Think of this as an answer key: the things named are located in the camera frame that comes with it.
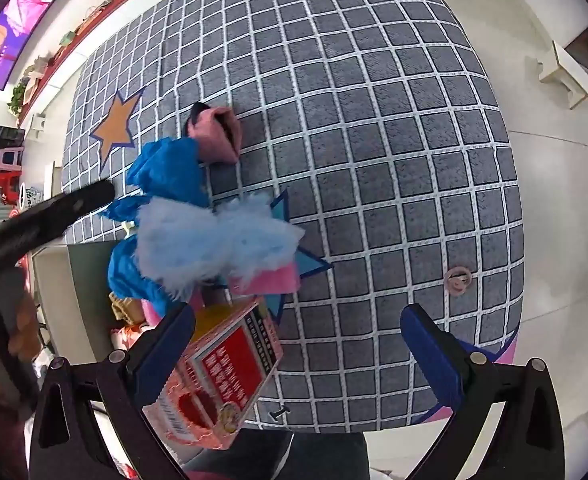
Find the grey checked star-print blanket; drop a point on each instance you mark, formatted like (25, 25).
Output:
(374, 160)

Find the small pink cloth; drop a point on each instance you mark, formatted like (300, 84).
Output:
(151, 312)

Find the white wooden stool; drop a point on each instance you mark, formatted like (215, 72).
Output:
(566, 72)
(36, 127)

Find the television screen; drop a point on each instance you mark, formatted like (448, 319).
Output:
(18, 15)

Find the pink plastic stool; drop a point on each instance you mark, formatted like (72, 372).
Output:
(8, 157)

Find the small green box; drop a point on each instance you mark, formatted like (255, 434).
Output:
(68, 37)

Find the pink cardboard box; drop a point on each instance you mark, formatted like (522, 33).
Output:
(223, 370)

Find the person's left hand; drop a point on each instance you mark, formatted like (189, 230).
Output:
(23, 330)

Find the white-lined storage box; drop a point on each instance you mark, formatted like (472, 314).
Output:
(83, 275)

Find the person's jeans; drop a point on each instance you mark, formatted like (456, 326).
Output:
(324, 455)

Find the blue and white vase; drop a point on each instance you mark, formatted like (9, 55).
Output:
(28, 195)

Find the light blue fluffy scrunchie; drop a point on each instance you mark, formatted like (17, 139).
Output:
(208, 245)

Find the pink scrunchie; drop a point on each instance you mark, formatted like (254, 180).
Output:
(213, 140)

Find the green potted plant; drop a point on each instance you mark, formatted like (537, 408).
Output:
(18, 95)

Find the red-topped white cabinet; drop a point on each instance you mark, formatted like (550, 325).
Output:
(76, 46)

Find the red plastic stool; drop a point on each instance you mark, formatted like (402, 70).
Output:
(6, 182)

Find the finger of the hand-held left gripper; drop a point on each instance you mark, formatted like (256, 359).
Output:
(73, 202)

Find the brown scrunchie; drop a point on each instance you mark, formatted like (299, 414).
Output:
(123, 310)

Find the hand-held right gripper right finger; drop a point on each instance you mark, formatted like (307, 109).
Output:
(431, 355)

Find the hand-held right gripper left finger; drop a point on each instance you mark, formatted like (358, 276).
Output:
(159, 375)

